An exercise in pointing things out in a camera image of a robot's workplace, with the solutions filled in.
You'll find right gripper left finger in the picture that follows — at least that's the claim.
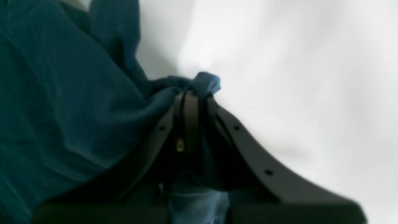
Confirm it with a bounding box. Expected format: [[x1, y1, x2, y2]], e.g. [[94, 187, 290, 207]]
[[31, 91, 199, 224]]

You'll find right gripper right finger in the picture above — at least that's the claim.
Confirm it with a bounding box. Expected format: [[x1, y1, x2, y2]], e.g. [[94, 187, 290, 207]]
[[206, 96, 367, 224]]

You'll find dark navy t-shirt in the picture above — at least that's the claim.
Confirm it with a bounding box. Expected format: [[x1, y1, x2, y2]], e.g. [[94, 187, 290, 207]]
[[1, 0, 220, 224]]

